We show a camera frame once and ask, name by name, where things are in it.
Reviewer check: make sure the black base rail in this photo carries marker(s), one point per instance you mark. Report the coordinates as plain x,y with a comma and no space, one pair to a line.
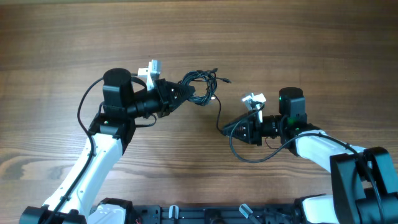
267,214

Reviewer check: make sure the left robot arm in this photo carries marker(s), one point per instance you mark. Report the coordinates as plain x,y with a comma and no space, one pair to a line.
126,98

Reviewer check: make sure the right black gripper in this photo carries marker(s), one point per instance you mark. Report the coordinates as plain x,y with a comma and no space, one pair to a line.
252,129

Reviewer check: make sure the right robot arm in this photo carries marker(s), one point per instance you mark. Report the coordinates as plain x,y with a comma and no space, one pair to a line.
363,180

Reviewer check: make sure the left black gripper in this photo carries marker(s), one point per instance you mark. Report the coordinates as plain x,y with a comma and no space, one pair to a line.
164,89

